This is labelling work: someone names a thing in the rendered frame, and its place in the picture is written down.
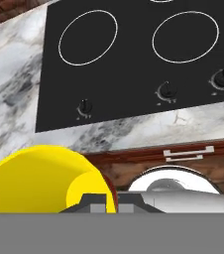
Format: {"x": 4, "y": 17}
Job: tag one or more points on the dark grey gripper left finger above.
{"x": 94, "y": 200}

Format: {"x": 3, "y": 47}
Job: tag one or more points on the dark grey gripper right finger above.
{"x": 130, "y": 200}

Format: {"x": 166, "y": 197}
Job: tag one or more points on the yellow cup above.
{"x": 34, "y": 182}

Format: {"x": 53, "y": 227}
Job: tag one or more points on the brown wooden drawer front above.
{"x": 127, "y": 165}

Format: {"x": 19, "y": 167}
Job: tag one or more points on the black hob knob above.
{"x": 167, "y": 90}
{"x": 84, "y": 106}
{"x": 222, "y": 78}

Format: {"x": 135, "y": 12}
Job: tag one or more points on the black hob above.
{"x": 134, "y": 76}

